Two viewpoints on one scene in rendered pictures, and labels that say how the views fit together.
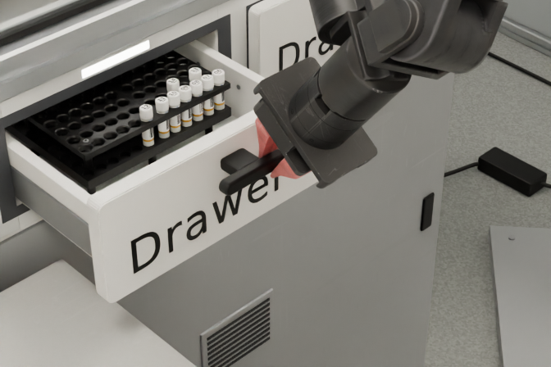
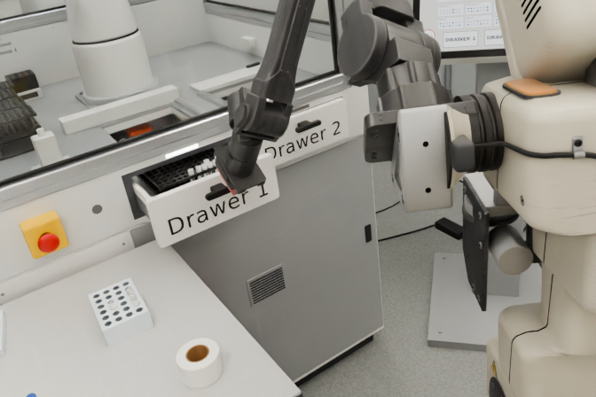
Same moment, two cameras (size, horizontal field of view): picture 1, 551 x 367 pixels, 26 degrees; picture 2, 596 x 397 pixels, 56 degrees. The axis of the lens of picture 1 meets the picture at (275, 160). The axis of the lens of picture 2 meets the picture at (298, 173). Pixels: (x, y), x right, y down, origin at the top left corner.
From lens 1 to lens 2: 40 cm
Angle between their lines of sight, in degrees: 15
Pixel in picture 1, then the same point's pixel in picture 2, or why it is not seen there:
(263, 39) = not seen: hidden behind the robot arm
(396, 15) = (240, 111)
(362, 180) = (325, 214)
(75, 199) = not seen: hidden behind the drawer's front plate
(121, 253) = (163, 225)
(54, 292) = (153, 248)
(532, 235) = (455, 257)
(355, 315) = (334, 281)
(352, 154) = (253, 179)
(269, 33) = not seen: hidden behind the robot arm
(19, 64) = (133, 151)
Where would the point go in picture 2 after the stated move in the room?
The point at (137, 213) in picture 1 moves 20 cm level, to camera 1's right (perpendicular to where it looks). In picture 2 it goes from (168, 207) to (265, 206)
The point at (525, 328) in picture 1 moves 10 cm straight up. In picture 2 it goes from (443, 299) to (443, 276)
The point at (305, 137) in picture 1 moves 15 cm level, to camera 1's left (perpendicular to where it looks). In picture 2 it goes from (231, 171) to (158, 174)
